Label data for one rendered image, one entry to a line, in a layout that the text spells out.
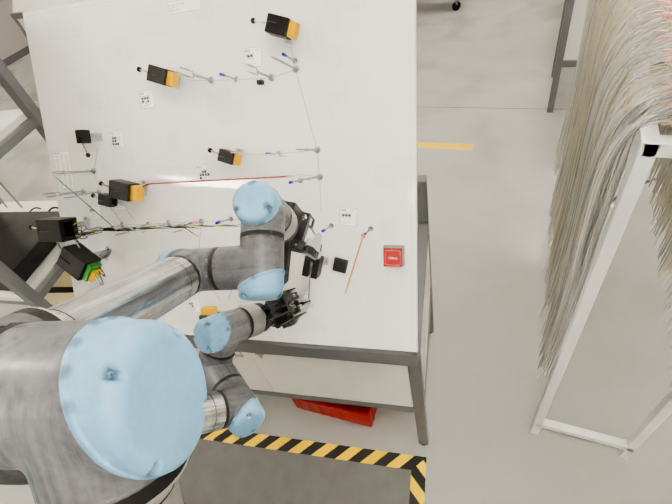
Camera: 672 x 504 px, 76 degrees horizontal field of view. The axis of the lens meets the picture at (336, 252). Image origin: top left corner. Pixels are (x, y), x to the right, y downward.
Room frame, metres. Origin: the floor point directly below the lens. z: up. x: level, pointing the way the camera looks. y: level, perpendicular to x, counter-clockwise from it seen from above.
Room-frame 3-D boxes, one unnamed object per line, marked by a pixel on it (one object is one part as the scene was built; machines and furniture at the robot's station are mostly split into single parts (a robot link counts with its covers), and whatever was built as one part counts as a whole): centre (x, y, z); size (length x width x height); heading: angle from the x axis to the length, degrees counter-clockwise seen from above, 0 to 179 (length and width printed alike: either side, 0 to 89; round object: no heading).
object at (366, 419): (0.98, 0.16, 0.07); 0.39 x 0.29 x 0.14; 60
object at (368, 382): (0.74, 0.13, 0.60); 0.55 x 0.03 x 0.39; 67
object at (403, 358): (0.83, 0.40, 0.83); 1.18 x 0.06 x 0.06; 67
